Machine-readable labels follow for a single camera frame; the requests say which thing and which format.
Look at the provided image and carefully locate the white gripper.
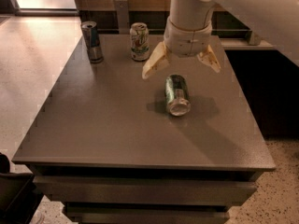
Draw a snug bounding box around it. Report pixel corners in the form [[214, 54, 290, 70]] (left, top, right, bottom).
[[142, 19, 221, 79]]

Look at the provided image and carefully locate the green soda can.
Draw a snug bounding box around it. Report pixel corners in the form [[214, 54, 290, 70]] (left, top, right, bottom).
[[164, 74, 191, 117]]

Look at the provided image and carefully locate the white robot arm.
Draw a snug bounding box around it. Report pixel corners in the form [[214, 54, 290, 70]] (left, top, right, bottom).
[[142, 0, 299, 79]]

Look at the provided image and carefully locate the white soda can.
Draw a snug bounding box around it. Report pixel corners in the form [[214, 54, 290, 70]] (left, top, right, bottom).
[[130, 22, 150, 62]]

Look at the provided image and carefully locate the blue silver energy drink can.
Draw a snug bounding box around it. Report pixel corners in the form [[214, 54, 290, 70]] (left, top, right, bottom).
[[81, 21, 104, 63]]

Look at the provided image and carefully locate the grey drawer cabinet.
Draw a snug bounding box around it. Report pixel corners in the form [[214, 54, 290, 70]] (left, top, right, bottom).
[[13, 35, 275, 224]]

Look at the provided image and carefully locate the dark object at bottom left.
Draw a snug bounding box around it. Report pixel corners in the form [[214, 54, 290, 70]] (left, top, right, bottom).
[[0, 153, 45, 224]]

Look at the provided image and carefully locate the right metal wall bracket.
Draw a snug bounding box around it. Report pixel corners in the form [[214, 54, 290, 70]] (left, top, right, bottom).
[[247, 31, 262, 46]]

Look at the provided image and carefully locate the metal wall bracket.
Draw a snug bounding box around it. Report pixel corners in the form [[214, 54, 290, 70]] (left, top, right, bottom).
[[247, 31, 262, 46], [114, 0, 130, 35]]

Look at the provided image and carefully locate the left metal wall bracket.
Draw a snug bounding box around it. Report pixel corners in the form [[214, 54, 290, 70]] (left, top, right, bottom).
[[114, 0, 130, 35]]

